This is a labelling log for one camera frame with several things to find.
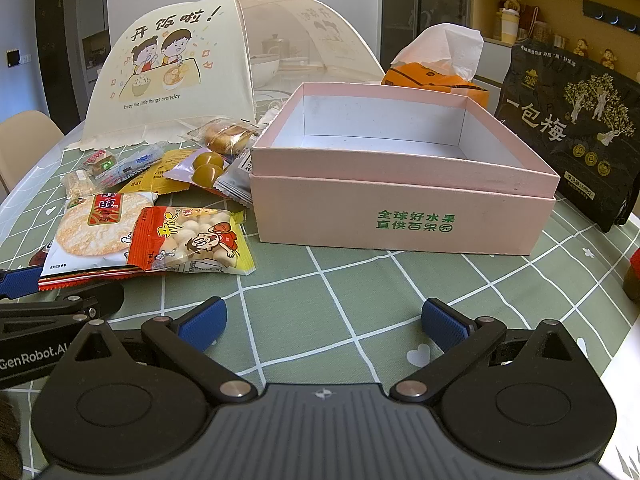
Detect rice cracker packet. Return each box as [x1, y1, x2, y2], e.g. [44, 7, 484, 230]
[38, 192, 157, 290]

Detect round biscuit snack bag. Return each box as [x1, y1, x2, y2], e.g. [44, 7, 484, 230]
[127, 206, 255, 275]

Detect clear hawthorn snack packet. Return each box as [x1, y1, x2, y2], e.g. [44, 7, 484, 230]
[81, 150, 117, 177]

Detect yellow snack packet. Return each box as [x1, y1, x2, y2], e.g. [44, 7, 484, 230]
[119, 148, 195, 195]

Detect silver grey snack packet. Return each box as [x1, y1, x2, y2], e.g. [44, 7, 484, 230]
[214, 148, 253, 208]

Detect green plums vacuum pack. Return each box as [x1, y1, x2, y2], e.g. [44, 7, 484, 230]
[164, 148, 229, 191]

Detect blue white small packet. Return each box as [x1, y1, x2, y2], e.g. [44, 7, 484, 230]
[94, 142, 167, 188]

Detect clear bread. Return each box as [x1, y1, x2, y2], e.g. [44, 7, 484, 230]
[186, 117, 260, 156]

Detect beige grain bar packet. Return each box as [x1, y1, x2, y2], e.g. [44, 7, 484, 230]
[60, 169, 99, 200]

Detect green checked tablecloth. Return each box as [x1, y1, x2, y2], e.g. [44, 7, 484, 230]
[0, 138, 640, 480]

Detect beige chair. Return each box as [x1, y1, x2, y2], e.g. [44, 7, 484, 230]
[0, 110, 64, 192]

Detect red plush monkey toy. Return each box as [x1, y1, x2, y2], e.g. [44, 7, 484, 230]
[623, 249, 640, 304]

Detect pink cardboard box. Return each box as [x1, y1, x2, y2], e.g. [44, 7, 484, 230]
[250, 82, 559, 255]

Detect black plum snack bag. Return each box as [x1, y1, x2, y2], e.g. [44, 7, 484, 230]
[496, 39, 639, 232]

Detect orange tissue box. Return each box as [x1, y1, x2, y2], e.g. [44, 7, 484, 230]
[381, 23, 489, 108]

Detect cream mesh food cover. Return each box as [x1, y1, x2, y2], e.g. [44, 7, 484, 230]
[76, 0, 384, 151]

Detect wooden display shelf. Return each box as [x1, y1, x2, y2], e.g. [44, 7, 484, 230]
[470, 0, 640, 72]

